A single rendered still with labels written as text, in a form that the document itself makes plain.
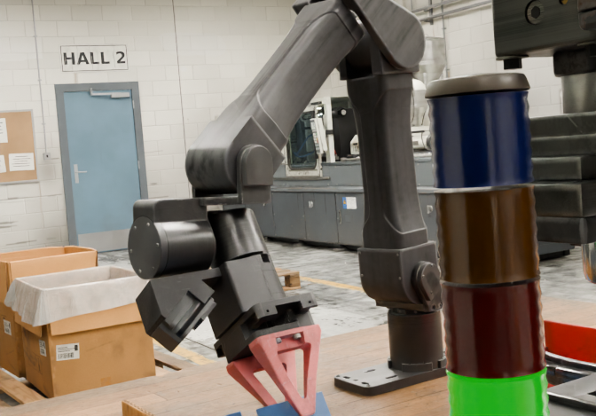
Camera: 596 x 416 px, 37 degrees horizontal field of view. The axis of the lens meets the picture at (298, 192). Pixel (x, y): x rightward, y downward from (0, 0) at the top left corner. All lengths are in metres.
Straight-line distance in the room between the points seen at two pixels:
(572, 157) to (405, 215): 0.44
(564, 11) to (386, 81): 0.42
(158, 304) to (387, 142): 0.34
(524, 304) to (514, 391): 0.03
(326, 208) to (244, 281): 8.88
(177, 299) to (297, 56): 0.28
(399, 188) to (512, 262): 0.66
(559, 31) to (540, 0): 0.03
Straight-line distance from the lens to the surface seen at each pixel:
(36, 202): 11.51
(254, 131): 0.83
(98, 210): 11.68
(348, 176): 9.24
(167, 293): 0.78
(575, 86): 0.61
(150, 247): 0.79
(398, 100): 0.99
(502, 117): 0.32
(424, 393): 0.98
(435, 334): 1.03
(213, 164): 0.83
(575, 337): 1.01
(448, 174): 0.33
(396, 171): 0.98
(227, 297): 0.80
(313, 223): 9.96
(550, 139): 0.60
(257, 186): 0.82
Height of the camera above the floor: 1.18
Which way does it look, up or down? 3 degrees down
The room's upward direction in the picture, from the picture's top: 5 degrees counter-clockwise
